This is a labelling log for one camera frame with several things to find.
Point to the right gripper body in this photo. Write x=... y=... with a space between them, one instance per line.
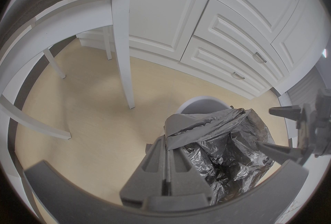
x=307 y=137

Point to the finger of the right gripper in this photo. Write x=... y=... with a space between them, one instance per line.
x=287 y=154
x=289 y=112

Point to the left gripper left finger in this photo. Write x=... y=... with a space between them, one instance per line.
x=134 y=188

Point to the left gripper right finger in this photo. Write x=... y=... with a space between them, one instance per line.
x=196 y=186

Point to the black plastic bag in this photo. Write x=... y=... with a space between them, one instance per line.
x=232 y=155

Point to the pale grey trash bin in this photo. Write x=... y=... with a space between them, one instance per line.
x=201 y=104

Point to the grey curtain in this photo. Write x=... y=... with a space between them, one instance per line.
x=305 y=85

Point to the white chair dark grey seat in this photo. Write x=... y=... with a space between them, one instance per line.
x=77 y=18

